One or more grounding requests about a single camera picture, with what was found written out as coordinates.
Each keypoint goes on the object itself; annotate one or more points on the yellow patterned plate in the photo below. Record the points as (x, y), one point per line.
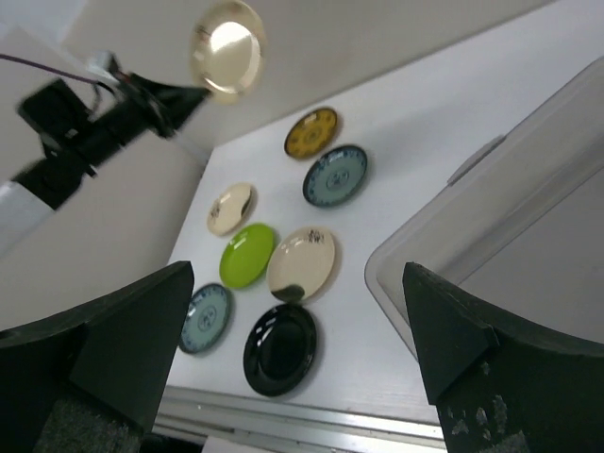
(312, 133)

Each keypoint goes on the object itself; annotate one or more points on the lime green plate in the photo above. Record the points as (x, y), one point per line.
(246, 255)

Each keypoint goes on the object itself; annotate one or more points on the small cream plate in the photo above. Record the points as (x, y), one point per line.
(227, 51)

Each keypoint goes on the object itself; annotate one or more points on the black glossy plate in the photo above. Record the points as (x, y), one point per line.
(279, 350)

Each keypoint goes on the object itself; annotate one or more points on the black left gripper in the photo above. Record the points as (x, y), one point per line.
(126, 105)

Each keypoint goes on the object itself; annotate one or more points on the large blue patterned plate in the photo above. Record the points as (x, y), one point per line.
(335, 177)

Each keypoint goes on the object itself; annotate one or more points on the large cream plate dark patch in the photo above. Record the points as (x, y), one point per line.
(301, 264)

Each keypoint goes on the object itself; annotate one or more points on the aluminium table rail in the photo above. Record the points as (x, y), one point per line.
(337, 429)

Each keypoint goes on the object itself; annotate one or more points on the cream plate with dark patch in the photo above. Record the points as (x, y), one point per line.
(230, 208)

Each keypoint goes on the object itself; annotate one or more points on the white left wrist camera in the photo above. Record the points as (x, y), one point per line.
(103, 65)

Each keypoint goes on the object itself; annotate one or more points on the small blue patterned plate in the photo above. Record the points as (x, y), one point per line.
(207, 318)

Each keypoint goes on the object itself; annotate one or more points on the clear plastic bin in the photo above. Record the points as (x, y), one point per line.
(498, 193)

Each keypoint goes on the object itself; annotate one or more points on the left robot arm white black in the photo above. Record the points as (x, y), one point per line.
(43, 186)

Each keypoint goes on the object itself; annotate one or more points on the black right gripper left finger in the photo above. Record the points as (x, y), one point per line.
(90, 379)

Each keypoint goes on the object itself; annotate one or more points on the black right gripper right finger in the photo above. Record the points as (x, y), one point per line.
(499, 382)

